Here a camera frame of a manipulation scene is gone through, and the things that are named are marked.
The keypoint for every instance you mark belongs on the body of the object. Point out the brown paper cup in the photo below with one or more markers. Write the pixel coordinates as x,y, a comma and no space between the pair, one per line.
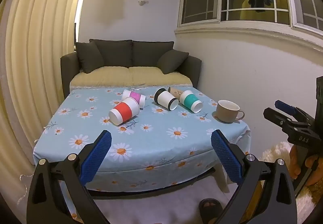
176,92

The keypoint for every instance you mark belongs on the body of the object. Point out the cream curtain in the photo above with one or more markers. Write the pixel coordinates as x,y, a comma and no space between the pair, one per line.
35,49

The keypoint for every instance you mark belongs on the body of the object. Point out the blue daisy print tablecloth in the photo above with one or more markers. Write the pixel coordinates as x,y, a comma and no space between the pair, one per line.
156,138

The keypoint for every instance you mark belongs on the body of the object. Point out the black banded white paper cup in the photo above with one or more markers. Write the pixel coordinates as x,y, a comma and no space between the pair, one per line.
165,99

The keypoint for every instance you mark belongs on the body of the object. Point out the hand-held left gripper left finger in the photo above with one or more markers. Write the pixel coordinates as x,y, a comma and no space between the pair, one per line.
97,155

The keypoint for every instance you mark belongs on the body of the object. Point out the dark grey throw pillow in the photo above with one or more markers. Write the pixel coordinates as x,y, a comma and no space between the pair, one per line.
88,56
172,61

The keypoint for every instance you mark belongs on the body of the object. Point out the yellow fleece seat cover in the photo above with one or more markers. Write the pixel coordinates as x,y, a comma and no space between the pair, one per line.
131,76

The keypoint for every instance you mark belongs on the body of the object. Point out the beige ceramic mug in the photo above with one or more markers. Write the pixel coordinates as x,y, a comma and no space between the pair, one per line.
227,113

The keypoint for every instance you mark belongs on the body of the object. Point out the teal banded white paper cup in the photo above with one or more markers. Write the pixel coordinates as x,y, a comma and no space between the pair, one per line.
190,100

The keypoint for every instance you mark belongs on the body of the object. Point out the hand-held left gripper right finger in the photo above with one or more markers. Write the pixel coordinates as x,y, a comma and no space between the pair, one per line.
225,155

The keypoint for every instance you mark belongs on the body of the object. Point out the pink banded white paper cup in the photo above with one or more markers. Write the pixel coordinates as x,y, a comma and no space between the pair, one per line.
136,96

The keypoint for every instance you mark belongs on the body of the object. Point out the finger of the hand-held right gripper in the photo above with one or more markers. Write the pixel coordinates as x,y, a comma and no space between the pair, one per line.
285,107
275,116

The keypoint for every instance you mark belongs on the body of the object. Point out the person's foot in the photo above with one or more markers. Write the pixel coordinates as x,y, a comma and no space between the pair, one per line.
210,204

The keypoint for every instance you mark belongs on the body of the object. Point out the black sandal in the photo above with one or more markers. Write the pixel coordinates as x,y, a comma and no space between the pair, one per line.
204,212

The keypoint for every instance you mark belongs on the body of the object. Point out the red banded white paper cup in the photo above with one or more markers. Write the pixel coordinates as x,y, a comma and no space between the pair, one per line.
126,110

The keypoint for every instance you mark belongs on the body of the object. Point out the person's right hand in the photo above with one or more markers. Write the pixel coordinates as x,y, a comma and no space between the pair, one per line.
313,166

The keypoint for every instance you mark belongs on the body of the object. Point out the dark grey sofa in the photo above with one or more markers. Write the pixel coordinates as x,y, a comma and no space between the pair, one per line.
121,53

